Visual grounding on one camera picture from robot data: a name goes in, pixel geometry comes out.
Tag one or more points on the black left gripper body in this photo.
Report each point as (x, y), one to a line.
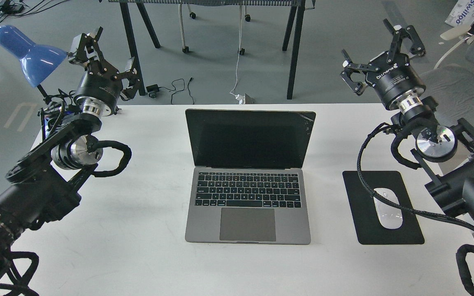
(99, 91)

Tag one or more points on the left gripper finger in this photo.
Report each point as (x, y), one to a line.
(86, 53)
(131, 74)

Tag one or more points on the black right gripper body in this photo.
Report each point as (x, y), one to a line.
(394, 79)

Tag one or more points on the grey laptop notebook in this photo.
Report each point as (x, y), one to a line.
(248, 183)

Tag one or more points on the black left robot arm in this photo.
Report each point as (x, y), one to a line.
(45, 183)

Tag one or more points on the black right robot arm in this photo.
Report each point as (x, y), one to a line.
(444, 152)

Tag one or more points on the blue desk lamp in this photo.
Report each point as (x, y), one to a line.
(37, 61)

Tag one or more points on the grey office chair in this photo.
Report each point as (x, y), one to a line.
(452, 86)

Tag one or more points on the white printed cardboard box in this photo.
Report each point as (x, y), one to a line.
(461, 14)

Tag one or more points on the white computer mouse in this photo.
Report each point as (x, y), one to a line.
(388, 216)

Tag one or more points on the black mouse pad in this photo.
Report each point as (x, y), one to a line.
(377, 223)

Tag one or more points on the white rolling chair frame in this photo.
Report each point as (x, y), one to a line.
(212, 31)

